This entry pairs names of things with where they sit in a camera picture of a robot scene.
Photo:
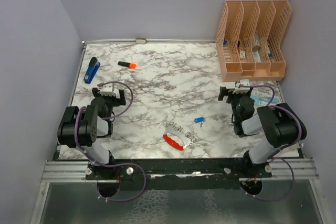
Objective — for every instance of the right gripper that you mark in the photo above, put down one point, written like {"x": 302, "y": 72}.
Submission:
{"x": 229, "y": 92}

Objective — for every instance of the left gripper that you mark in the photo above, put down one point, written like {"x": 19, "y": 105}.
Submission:
{"x": 118, "y": 101}

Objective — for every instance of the blue tagged key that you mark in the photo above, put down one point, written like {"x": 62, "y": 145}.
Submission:
{"x": 199, "y": 120}

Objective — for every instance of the red handled keyring with rings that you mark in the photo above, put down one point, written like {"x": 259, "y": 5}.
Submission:
{"x": 179, "y": 137}

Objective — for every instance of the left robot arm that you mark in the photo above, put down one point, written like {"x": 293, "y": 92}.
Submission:
{"x": 82, "y": 129}

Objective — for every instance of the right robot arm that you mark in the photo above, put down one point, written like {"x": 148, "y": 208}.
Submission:
{"x": 280, "y": 125}

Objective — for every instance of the light blue packaged item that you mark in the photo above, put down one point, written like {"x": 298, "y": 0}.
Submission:
{"x": 260, "y": 99}

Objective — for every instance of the orange black highlighter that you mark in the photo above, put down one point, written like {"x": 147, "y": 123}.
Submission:
{"x": 127, "y": 64}

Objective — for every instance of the blue stapler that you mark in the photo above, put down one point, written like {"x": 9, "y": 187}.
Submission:
{"x": 92, "y": 69}

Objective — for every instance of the peach desk file organizer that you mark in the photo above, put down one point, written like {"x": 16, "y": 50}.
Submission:
{"x": 249, "y": 37}

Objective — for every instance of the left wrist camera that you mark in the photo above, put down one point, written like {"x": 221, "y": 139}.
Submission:
{"x": 106, "y": 90}

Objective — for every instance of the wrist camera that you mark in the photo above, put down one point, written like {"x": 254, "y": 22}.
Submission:
{"x": 242, "y": 86}
{"x": 106, "y": 90}

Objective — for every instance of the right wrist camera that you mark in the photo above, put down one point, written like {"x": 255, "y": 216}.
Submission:
{"x": 242, "y": 86}

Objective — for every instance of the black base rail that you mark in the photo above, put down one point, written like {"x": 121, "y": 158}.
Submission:
{"x": 177, "y": 174}

